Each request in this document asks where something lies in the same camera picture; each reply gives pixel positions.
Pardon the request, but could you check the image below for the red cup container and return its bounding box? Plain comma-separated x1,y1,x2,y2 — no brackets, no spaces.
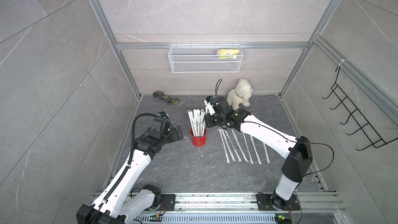
190,129,207,147

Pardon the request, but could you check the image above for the bundle of white straws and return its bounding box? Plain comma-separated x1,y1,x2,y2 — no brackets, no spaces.
187,109,205,137

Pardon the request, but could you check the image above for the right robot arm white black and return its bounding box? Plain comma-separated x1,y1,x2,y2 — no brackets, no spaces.
204,96,313,210

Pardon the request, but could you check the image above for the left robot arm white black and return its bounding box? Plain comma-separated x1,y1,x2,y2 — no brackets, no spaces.
76,149,175,224

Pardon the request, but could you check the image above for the white plush dog toy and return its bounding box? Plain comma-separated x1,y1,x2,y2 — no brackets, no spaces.
227,79,253,111

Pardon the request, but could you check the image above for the camouflage cloth piece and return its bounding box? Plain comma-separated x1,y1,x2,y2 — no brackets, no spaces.
152,91,179,105

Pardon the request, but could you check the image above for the yellow sponge in basket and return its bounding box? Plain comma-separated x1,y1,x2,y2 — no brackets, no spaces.
216,49,240,60

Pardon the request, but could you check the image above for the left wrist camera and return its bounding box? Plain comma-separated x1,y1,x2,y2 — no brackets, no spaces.
157,112,170,122

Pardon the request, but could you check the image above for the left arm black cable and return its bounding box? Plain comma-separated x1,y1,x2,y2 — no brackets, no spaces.
102,113,159,203

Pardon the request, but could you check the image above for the white wire mesh basket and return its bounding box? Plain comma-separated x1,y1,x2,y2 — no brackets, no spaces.
168,44,243,73

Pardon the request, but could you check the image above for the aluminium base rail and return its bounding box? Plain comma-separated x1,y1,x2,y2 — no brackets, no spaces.
93,192,346,215

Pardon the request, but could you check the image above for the black wire hook rack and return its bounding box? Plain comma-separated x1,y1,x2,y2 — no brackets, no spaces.
322,66,398,151

